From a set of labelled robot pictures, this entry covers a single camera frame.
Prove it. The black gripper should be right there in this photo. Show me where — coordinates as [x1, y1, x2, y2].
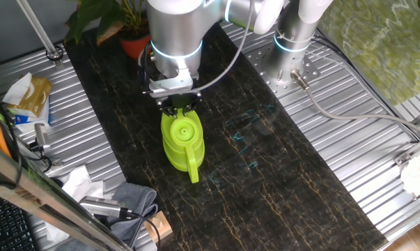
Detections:
[155, 95, 203, 119]

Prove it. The lime green watering can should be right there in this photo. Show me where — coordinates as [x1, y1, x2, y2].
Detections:
[160, 107, 206, 185]

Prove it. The plant in red pot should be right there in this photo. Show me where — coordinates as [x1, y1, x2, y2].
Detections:
[63, 0, 153, 60]

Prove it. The grey towel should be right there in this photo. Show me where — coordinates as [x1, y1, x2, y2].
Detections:
[54, 181, 159, 251]

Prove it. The black marble pattern mat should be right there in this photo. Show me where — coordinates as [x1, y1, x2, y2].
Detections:
[63, 0, 389, 251]

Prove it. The wooden block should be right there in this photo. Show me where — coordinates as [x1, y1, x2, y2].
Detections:
[143, 210, 174, 245]

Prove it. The white paper towel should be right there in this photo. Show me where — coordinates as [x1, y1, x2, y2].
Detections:
[44, 165, 106, 243]

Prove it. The yellow tissue pack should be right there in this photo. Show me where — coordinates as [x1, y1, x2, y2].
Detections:
[2, 72, 54, 118]

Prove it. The blue white tissue pack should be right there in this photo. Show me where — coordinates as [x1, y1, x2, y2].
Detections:
[7, 99, 52, 133]

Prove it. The black keyboard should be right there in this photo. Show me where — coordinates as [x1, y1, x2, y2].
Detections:
[0, 190, 36, 251]

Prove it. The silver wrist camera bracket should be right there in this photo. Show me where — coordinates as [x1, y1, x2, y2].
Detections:
[147, 71, 196, 99]

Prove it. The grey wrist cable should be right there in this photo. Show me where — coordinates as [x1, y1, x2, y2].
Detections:
[181, 0, 256, 97]

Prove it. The perforated silver base plate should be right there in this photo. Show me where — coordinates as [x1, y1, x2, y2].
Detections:
[246, 41, 322, 100]

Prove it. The black camera cable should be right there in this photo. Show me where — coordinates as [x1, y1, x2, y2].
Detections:
[120, 208, 162, 251]

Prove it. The silver ribbed camera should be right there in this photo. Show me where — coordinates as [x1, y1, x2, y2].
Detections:
[79, 195, 134, 221]

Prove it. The aluminium camera mount bar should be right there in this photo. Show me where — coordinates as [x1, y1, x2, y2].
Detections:
[16, 137, 63, 167]

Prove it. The small grey camera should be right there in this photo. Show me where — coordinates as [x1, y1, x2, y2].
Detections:
[33, 122, 52, 153]

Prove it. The black cable loop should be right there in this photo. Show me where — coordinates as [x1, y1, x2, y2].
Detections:
[27, 142, 54, 174]

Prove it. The aluminium frame pole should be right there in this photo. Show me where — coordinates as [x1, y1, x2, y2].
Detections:
[15, 0, 65, 68]

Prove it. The reflective aluminium frame beam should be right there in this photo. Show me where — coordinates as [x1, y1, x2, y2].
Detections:
[0, 137, 134, 251]

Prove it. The long black cable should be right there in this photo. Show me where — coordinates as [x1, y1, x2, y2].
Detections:
[0, 82, 24, 189]

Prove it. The grey base cable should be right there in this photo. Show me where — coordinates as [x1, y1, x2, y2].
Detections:
[289, 68, 420, 139]

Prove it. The aluminium corner bracket profile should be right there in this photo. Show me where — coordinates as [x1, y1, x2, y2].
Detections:
[393, 134, 420, 167]

